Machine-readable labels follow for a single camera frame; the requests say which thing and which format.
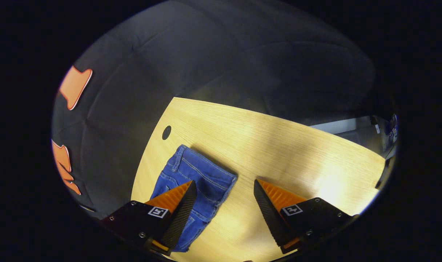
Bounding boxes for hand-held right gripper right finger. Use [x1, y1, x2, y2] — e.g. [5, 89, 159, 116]
[253, 178, 359, 255]

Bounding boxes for blue jeans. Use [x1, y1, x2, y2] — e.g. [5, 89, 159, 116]
[150, 144, 238, 253]

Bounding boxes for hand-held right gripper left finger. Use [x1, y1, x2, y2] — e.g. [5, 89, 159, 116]
[100, 179, 198, 256]

